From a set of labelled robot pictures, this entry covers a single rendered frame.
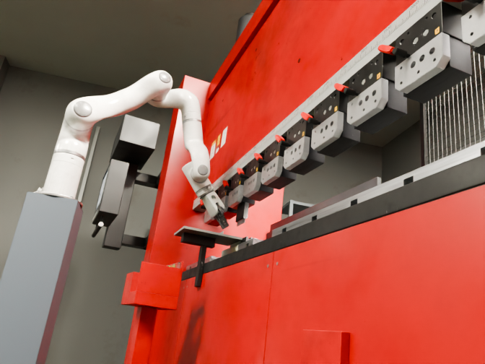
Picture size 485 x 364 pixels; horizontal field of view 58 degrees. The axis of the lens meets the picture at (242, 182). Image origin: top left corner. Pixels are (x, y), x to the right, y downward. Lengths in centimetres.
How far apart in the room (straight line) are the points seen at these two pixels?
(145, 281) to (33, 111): 451
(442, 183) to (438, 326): 22
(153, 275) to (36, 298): 40
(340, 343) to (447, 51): 64
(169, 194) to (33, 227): 128
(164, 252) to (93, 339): 262
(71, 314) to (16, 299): 358
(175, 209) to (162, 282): 121
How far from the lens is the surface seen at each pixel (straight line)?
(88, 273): 529
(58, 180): 180
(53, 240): 171
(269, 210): 305
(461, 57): 109
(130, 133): 309
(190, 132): 201
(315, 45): 167
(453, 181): 75
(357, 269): 89
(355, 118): 124
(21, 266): 172
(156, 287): 166
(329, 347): 91
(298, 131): 156
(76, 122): 186
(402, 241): 80
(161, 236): 278
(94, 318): 524
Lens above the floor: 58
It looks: 20 degrees up
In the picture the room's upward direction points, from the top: 7 degrees clockwise
